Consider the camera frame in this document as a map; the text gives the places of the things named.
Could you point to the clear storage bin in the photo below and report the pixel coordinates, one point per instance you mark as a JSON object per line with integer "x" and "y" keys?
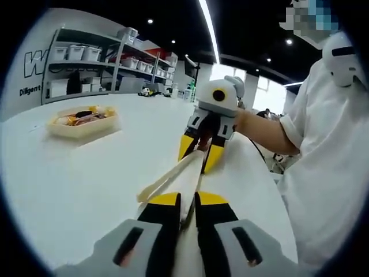
{"x": 129, "y": 32}

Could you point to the person in white shirt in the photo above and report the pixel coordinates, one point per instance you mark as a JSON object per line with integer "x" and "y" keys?
{"x": 323, "y": 158}

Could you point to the small white box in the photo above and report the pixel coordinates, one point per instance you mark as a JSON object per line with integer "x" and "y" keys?
{"x": 95, "y": 84}
{"x": 86, "y": 87}

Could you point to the beige hexagonal food container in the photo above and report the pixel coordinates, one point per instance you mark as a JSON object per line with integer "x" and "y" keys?
{"x": 83, "y": 130}

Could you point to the white lidded storage bin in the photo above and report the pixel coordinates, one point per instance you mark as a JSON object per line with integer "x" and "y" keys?
{"x": 76, "y": 52}
{"x": 93, "y": 53}
{"x": 60, "y": 53}

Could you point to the heap of assorted snacks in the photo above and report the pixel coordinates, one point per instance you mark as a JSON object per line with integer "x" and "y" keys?
{"x": 86, "y": 115}

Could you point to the person's right hand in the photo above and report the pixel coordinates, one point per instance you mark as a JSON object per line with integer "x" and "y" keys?
{"x": 243, "y": 122}

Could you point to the white neck-worn device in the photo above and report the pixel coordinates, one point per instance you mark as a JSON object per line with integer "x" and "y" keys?
{"x": 343, "y": 66}

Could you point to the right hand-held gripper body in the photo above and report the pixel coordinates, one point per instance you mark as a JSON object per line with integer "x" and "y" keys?
{"x": 206, "y": 95}

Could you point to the white food tongs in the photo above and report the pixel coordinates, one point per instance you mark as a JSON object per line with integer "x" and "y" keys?
{"x": 187, "y": 179}

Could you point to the large white carton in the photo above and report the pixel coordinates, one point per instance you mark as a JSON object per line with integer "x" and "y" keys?
{"x": 57, "y": 89}

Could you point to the white open storage bin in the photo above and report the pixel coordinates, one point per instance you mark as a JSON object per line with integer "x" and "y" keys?
{"x": 130, "y": 63}

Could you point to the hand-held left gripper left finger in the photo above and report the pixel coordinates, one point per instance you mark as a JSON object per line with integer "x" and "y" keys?
{"x": 161, "y": 213}

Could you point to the small white yellow device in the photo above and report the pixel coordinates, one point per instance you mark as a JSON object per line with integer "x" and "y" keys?
{"x": 146, "y": 92}

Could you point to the group of ceiling lights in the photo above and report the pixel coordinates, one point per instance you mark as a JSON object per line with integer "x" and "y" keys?
{"x": 150, "y": 21}

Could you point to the grey metal shelving rack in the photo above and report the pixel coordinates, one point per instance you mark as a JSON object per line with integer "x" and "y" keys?
{"x": 115, "y": 65}

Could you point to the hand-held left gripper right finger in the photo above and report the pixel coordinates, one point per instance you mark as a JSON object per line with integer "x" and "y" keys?
{"x": 216, "y": 213}

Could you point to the black bag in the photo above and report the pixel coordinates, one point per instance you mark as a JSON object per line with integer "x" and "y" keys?
{"x": 73, "y": 83}

